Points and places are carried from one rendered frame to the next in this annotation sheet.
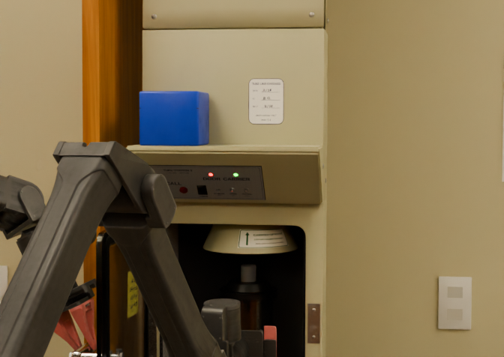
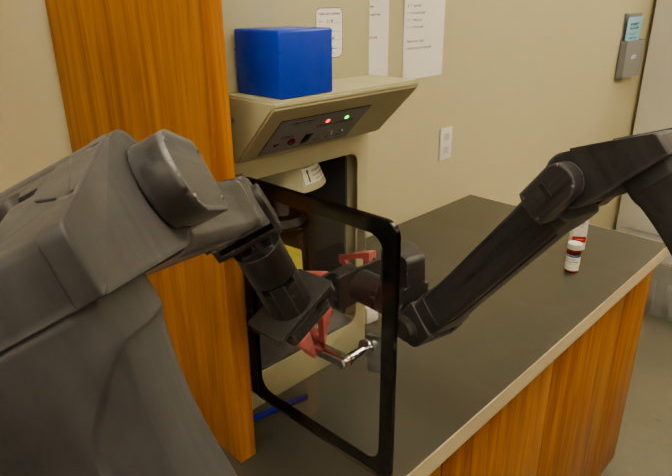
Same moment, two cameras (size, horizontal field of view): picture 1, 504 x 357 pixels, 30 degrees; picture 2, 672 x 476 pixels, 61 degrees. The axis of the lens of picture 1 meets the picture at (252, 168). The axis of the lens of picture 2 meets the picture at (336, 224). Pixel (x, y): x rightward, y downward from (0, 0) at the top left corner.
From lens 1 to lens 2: 1.27 m
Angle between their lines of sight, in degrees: 54
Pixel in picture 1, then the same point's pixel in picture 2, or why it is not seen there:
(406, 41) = not seen: outside the picture
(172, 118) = (310, 62)
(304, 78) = (356, 7)
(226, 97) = not seen: hidden behind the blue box
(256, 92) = (322, 23)
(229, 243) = (294, 184)
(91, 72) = (212, 4)
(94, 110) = (219, 59)
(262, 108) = not seen: hidden behind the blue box
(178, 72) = (253, 1)
